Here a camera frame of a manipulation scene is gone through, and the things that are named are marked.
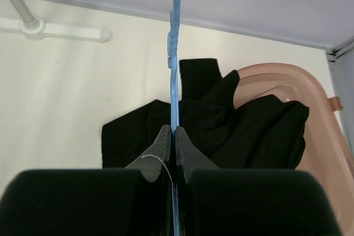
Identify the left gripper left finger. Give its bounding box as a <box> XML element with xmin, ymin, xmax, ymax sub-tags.
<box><xmin>124</xmin><ymin>125</ymin><xmax>170</xmax><ymax>182</ymax></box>

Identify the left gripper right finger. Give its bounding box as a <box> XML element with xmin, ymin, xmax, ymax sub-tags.
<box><xmin>175</xmin><ymin>127</ymin><xmax>220</xmax><ymax>184</ymax></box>

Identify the black shirt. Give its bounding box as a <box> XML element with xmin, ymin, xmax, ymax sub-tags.
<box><xmin>101</xmin><ymin>59</ymin><xmax>309</xmax><ymax>169</ymax></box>

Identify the light blue wire hanger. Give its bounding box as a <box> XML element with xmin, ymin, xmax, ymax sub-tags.
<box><xmin>168</xmin><ymin>0</ymin><xmax>181</xmax><ymax>235</ymax></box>

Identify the pink plastic basin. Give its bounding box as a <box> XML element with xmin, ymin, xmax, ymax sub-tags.
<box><xmin>233</xmin><ymin>63</ymin><xmax>353</xmax><ymax>235</ymax></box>

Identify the grey clothes rack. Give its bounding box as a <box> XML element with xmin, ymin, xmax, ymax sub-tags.
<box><xmin>1</xmin><ymin>0</ymin><xmax>110</xmax><ymax>43</ymax></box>

